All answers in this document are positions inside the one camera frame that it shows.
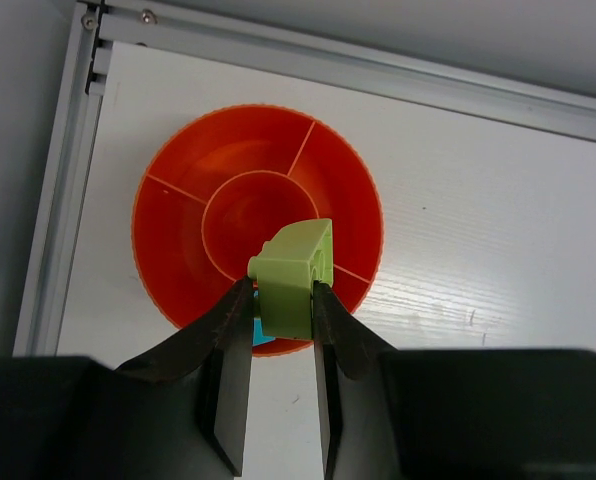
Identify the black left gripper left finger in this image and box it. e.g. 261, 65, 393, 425
116, 278, 254, 477

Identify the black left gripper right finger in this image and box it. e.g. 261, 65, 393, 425
312, 283, 398, 479

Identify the lime green lego brick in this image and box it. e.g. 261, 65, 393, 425
247, 218, 334, 341

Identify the orange divided round container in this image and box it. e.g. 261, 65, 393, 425
131, 104, 384, 328

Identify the aluminium table frame rail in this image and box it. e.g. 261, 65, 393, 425
13, 1, 596, 363

